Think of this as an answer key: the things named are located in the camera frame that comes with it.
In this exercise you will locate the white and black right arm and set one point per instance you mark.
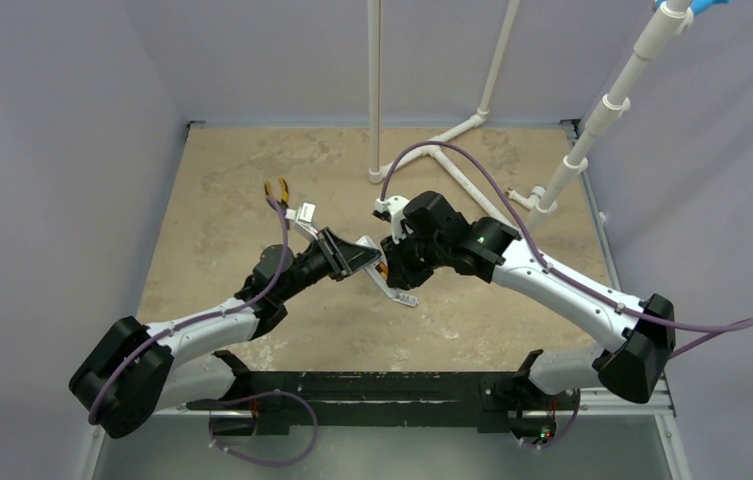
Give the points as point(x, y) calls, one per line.
point(498, 254)

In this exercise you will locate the white remote battery cover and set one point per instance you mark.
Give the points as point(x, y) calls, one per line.
point(406, 299)

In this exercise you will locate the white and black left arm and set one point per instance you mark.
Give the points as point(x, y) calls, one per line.
point(132, 371)

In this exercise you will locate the white universal AC remote control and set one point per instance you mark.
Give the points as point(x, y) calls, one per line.
point(374, 273)

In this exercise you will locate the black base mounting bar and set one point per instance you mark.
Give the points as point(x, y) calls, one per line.
point(274, 402)

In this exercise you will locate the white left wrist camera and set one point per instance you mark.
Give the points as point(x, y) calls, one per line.
point(301, 219)

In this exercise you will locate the aluminium table frame rail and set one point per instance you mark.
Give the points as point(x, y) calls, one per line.
point(636, 337)

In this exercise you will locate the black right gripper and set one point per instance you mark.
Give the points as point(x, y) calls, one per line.
point(396, 263)

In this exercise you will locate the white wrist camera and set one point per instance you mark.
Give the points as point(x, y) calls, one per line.
point(301, 219)
point(391, 210)

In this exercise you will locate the white PVC pipe frame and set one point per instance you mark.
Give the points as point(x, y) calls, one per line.
point(520, 62)

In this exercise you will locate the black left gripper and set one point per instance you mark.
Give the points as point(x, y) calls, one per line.
point(341, 258)

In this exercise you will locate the orange battery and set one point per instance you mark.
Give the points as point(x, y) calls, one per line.
point(382, 269)

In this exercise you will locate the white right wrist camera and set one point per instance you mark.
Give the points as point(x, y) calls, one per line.
point(391, 210)

